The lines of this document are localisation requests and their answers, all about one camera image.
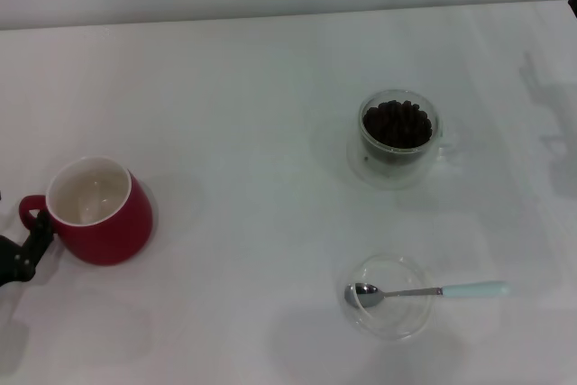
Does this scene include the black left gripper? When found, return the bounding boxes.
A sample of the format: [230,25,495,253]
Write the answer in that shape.
[0,210,54,288]

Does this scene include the red ceramic mug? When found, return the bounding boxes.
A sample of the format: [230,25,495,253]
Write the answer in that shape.
[17,155,154,267]

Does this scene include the spoon with light blue handle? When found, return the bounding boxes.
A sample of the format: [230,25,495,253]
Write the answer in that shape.
[343,280,513,308]

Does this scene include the dark coffee beans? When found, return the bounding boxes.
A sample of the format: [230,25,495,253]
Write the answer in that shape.
[362,99,434,151]

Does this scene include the clear glass dish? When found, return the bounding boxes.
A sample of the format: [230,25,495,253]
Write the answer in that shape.
[337,252,435,342]

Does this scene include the clear double-wall glass cup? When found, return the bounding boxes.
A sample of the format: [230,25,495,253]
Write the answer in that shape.
[345,88,461,190]

